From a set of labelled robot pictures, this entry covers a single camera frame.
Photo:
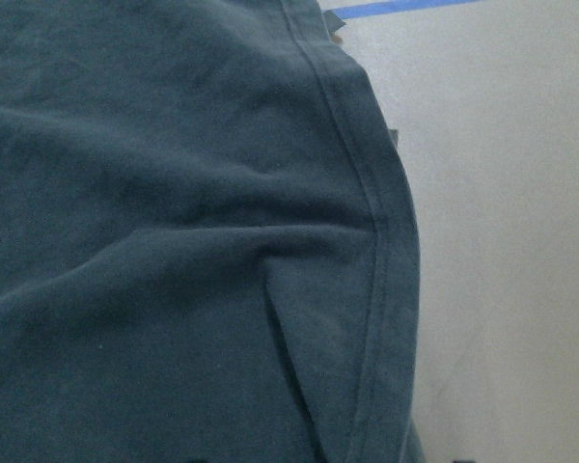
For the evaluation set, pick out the black graphic t-shirt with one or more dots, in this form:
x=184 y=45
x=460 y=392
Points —
x=208 y=248

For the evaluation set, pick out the brown paper table cover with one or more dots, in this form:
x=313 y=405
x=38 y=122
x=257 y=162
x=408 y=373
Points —
x=485 y=98

